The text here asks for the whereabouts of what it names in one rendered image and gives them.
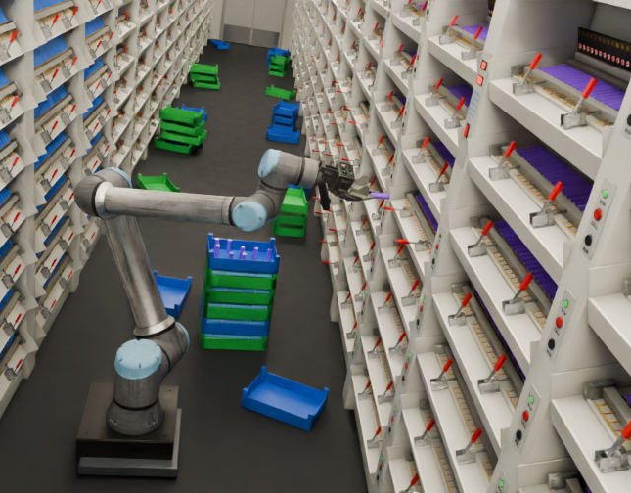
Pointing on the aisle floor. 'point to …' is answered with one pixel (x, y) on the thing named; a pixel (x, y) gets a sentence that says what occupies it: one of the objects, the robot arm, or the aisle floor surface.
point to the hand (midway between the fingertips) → (370, 195)
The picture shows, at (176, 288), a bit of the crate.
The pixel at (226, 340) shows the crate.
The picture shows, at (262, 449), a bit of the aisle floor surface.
